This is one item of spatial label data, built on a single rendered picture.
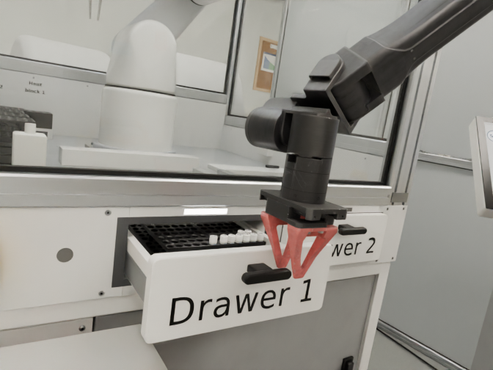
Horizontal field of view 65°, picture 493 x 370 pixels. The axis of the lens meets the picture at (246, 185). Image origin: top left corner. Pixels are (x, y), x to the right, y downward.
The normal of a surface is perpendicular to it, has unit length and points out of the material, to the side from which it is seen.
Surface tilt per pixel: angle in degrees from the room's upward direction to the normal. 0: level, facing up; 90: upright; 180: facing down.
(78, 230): 90
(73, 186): 90
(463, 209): 90
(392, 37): 47
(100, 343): 0
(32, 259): 90
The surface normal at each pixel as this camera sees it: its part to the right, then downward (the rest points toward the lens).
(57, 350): 0.14, -0.97
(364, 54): -0.52, -0.53
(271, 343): 0.52, 0.22
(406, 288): -0.78, 0.00
